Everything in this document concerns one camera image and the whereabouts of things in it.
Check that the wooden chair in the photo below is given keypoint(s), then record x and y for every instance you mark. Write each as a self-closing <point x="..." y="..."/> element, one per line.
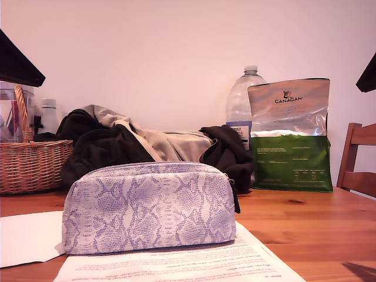
<point x="361" y="133"/>

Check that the white bottle with silver cap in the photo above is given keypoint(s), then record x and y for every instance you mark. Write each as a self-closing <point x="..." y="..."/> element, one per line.
<point x="48" y="120"/>

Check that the purple snakeskin zip bag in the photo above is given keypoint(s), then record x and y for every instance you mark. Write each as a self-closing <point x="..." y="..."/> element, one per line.
<point x="147" y="205"/>

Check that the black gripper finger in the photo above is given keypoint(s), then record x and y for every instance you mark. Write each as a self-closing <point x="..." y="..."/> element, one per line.
<point x="14" y="64"/>
<point x="368" y="80"/>

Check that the silver green pet food bag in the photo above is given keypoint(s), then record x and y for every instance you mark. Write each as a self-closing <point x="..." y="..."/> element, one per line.
<point x="290" y="164"/>

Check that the large clear water bottle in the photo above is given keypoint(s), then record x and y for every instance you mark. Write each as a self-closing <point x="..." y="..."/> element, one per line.
<point x="238" y="100"/>

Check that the black and grey hoodie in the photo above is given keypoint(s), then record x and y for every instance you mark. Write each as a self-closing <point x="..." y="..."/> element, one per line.
<point x="102" y="144"/>

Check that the black zipper pull tab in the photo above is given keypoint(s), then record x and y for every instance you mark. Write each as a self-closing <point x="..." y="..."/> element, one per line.
<point x="236" y="196"/>

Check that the printed paper sheet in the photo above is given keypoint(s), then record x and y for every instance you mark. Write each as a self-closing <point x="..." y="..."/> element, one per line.
<point x="176" y="264"/>

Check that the blank white paper sheet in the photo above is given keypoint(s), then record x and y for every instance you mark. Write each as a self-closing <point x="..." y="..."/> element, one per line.
<point x="26" y="235"/>

